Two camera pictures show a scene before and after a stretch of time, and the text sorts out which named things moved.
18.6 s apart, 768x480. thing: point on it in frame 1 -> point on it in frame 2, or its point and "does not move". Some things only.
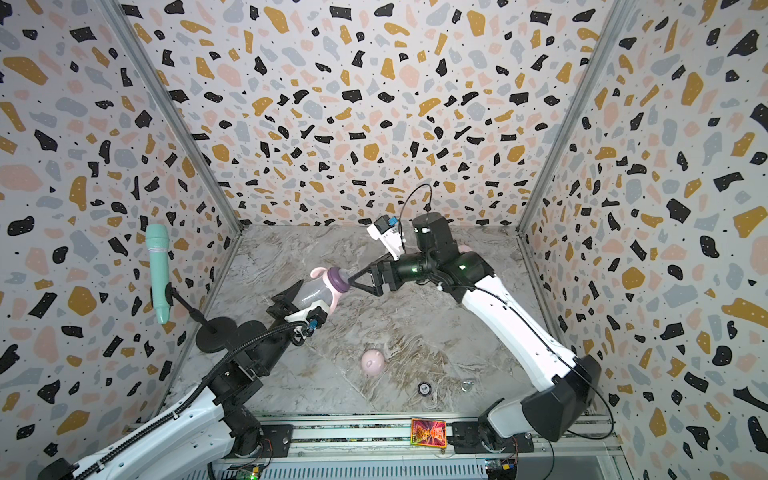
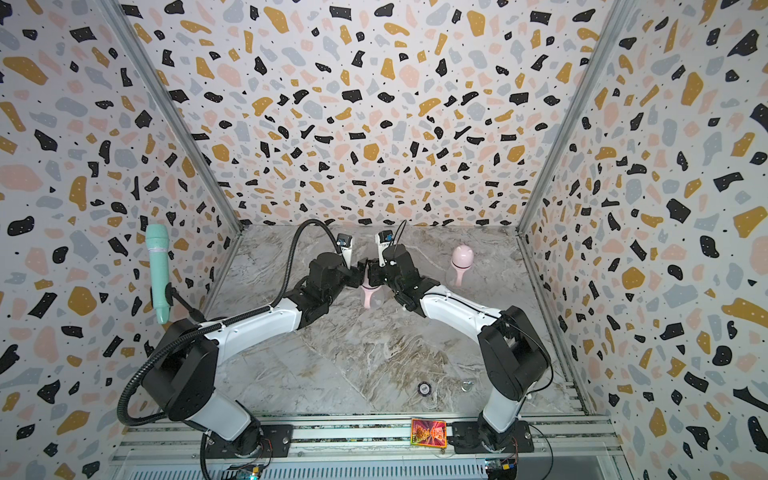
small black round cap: [424, 389] does not move
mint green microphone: [158, 239] does not move
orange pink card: [428, 432] does not move
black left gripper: [285, 301] -> [359, 274]
